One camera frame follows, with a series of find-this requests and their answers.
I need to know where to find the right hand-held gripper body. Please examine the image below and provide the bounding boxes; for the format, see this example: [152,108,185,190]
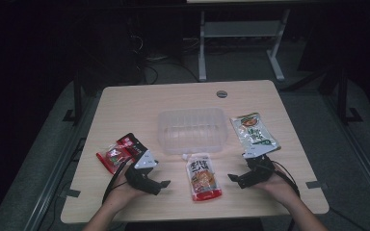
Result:
[238,143,282,190]

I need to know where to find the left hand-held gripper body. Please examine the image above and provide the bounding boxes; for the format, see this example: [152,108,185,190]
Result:
[124,149,162,196]

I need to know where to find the white orange sauce pouch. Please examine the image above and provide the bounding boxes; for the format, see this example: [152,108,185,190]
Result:
[181,152,223,203]

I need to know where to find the red and black snack packet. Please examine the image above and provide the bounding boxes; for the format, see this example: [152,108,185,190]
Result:
[95,132,149,175]

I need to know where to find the clear plastic container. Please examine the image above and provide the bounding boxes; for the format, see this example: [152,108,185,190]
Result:
[156,107,229,156]

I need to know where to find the person's left hand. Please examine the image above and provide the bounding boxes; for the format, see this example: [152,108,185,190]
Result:
[108,164,149,208]

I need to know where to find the person's right hand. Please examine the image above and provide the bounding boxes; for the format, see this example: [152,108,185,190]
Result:
[253,172,300,208]

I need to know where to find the green and white food packet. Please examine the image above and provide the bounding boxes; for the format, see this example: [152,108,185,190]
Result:
[229,112,281,154]

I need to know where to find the grey tape piece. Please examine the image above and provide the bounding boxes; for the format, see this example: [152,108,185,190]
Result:
[304,180,330,190]
[59,188,82,199]

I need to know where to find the black metal stand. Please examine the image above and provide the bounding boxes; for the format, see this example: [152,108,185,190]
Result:
[335,65,364,125]
[62,71,85,123]

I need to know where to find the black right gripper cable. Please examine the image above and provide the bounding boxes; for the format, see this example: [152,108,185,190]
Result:
[268,159,302,231]

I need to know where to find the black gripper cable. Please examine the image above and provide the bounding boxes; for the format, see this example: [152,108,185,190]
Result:
[101,161,128,205]
[268,159,302,231]

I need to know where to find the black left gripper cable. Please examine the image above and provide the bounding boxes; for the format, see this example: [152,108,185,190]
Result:
[101,161,128,205]

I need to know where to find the black floor cable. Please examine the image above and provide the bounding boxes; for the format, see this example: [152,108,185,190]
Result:
[51,137,88,225]
[139,61,200,85]

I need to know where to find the white metal desk frame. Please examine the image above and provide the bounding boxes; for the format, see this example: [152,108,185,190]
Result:
[198,8,292,83]

